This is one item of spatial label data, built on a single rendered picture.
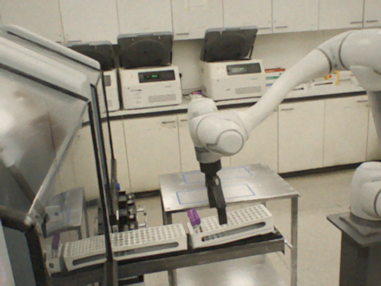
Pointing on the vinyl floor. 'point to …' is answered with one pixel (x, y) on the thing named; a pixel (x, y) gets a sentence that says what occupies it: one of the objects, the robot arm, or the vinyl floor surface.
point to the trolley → (260, 177)
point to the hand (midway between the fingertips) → (217, 212)
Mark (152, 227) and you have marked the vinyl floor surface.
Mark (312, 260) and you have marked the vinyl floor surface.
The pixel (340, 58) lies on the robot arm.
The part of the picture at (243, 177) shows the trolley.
